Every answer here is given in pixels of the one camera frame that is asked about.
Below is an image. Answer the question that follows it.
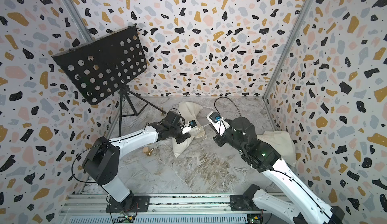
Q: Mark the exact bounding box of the cream cloth bag at right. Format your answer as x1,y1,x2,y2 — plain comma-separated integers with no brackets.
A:
257,131,296,167

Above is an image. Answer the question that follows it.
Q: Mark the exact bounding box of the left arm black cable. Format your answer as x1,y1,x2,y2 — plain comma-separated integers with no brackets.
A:
71,145,105,185

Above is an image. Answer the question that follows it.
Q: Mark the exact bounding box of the aluminium corner post left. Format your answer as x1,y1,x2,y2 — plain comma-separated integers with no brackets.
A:
62,0,93,43

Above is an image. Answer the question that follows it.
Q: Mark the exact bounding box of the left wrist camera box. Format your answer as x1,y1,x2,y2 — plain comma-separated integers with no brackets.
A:
181,120,197,134

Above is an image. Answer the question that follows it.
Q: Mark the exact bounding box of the cream drawstring soil bag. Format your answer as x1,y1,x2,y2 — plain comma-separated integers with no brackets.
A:
172,125,207,158

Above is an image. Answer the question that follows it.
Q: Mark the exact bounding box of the cream cloth bag far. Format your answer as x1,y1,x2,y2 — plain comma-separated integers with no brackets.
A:
178,102,203,126

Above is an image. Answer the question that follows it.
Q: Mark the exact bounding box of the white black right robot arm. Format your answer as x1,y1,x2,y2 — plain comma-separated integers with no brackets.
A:
207,112,345,224

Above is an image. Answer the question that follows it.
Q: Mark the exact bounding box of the right green circuit board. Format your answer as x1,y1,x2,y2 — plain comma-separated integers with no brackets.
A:
247,215,263,224

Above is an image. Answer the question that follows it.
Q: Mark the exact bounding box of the left green circuit board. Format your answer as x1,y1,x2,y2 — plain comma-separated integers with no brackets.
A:
115,214,136,224

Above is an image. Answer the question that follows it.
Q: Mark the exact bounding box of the cream cloth bag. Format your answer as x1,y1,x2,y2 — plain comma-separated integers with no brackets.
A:
257,131,296,167
178,102,203,126

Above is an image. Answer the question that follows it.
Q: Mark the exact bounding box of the green circuit board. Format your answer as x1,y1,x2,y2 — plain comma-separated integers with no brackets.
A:
115,214,136,224
247,215,263,224

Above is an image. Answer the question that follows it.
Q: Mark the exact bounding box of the aluminium corner post right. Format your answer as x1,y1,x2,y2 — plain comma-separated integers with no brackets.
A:
263,0,313,101

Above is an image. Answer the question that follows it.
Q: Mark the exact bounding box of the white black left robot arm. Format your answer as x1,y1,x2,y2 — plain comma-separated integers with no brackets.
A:
82,111,198,206

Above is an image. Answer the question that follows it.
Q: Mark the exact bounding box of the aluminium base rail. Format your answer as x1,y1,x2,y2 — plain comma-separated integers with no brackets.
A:
58,193,303,224

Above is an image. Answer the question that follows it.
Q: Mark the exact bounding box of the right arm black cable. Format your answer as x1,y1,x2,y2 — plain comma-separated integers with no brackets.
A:
214,96,242,125

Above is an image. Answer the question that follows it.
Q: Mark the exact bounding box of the black music stand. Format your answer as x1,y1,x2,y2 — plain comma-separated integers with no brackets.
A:
52,26,156,121

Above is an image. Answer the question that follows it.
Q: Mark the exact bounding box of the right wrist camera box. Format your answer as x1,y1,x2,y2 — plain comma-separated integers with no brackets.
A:
207,111,230,136

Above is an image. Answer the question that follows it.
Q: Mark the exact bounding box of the aluminium corner post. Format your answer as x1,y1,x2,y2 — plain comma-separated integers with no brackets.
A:
263,0,313,101
62,0,93,43

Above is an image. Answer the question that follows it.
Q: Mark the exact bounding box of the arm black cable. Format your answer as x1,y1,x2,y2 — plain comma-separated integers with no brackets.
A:
214,96,242,125
71,145,105,185

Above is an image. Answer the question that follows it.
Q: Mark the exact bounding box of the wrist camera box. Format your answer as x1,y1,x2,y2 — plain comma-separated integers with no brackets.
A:
181,120,197,134
207,111,230,136

